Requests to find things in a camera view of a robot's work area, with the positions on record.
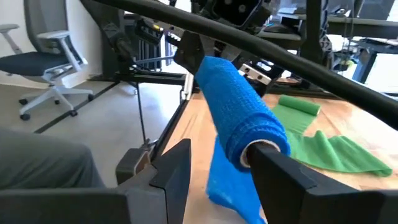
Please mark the blue elastic bandage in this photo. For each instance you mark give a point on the blue elastic bandage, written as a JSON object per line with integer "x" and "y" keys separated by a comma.
{"x": 239, "y": 112}

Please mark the green elastic bandage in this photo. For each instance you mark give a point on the green elastic bandage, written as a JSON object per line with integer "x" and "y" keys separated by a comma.
{"x": 335, "y": 152}

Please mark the person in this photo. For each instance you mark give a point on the person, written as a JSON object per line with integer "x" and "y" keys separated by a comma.
{"x": 40, "y": 161}

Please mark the white office chair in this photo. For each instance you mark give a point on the white office chair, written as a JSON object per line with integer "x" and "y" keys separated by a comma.
{"x": 40, "y": 62}

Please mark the black office table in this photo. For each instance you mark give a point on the black office table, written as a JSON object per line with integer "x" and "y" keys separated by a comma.
{"x": 365, "y": 65}

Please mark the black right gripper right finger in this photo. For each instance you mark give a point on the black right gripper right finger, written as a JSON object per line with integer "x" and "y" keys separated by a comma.
{"x": 311, "y": 202}

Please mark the silver aluminium bracket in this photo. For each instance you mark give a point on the silver aluminium bracket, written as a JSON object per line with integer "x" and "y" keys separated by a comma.
{"x": 188, "y": 87}

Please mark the grey camera box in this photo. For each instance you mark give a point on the grey camera box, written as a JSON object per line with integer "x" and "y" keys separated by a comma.
{"x": 130, "y": 165}

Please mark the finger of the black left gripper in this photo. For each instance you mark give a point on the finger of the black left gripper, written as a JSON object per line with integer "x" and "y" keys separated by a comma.
{"x": 186, "y": 49}

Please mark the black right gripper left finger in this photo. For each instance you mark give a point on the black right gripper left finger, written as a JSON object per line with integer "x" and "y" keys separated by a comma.
{"x": 77, "y": 207}

